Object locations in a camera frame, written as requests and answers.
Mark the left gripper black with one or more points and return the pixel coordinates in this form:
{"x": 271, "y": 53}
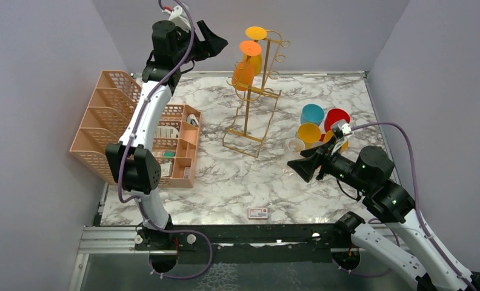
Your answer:
{"x": 208, "y": 47}

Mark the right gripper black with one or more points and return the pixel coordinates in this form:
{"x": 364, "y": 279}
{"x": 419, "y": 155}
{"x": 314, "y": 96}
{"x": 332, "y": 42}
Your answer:
{"x": 306, "y": 167}

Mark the orange wine glass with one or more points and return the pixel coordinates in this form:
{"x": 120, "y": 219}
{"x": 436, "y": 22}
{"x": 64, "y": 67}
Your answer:
{"x": 249, "y": 67}

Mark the blue wine glass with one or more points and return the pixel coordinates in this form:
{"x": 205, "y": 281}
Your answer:
{"x": 312, "y": 113}

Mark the red wine glass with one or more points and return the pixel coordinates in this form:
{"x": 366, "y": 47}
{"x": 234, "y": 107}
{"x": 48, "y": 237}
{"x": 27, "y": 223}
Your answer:
{"x": 334, "y": 115}

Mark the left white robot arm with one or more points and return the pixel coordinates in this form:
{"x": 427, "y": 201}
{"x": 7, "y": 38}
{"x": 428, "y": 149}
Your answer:
{"x": 131, "y": 162}

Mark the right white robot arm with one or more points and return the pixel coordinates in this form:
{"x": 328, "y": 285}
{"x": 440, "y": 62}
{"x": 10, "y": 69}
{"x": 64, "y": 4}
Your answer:
{"x": 427, "y": 265}

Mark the gold wine glass rack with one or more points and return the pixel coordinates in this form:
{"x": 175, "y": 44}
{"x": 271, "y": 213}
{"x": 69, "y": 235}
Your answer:
{"x": 237, "y": 136}

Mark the small red white card box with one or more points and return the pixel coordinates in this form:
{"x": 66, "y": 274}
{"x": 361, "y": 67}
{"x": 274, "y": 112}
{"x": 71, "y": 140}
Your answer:
{"x": 257, "y": 213}

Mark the peach plastic file organizer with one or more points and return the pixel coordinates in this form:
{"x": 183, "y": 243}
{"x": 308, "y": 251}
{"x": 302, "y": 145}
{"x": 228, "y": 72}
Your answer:
{"x": 107, "y": 116}

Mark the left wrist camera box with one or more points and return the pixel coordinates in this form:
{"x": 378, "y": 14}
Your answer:
{"x": 178, "y": 16}

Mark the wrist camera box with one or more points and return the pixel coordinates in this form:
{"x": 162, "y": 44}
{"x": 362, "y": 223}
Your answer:
{"x": 178, "y": 16}
{"x": 342, "y": 131}

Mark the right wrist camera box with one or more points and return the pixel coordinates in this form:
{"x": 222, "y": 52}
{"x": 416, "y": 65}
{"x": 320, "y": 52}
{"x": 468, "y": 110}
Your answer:
{"x": 342, "y": 131}

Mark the black mounting rail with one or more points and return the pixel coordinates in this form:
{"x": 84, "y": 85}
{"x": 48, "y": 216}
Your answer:
{"x": 245, "y": 243}

